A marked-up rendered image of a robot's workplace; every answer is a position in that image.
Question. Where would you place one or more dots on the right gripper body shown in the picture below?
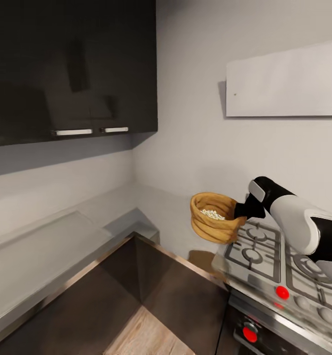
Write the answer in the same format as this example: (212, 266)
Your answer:
(249, 211)

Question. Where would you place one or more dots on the range hood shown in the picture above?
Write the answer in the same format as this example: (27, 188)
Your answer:
(296, 82)

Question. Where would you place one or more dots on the cabinet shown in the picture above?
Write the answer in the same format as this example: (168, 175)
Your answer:
(75, 69)

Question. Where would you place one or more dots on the oven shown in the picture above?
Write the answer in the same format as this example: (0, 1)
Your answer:
(248, 331)

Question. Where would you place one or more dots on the drop in sink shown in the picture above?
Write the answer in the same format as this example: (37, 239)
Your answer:
(32, 260)

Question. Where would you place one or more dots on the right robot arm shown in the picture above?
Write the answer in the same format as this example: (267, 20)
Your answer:
(307, 228)

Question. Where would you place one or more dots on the popcorn bag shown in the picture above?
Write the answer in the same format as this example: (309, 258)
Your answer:
(222, 230)

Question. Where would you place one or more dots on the burner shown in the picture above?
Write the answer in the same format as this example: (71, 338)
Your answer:
(263, 259)

